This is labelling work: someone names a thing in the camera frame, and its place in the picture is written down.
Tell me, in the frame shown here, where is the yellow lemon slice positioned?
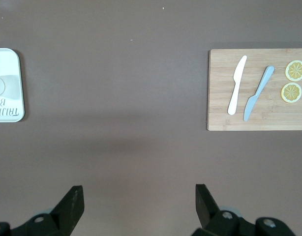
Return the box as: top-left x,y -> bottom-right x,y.
280,82 -> 302,104
285,60 -> 302,82

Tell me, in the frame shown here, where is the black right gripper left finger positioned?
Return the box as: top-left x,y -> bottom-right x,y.
0,185 -> 85,236

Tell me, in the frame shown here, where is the grey plastic knife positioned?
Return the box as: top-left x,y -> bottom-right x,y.
243,65 -> 275,122

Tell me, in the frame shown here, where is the wooden cutting board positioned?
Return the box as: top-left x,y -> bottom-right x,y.
207,48 -> 302,131

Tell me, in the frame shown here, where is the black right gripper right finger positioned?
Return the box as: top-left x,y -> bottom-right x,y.
191,183 -> 297,236

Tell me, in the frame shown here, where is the white plastic knife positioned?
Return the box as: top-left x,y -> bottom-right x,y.
227,55 -> 248,116

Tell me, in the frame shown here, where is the white tray with bear print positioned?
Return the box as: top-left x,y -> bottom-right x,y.
0,48 -> 25,123

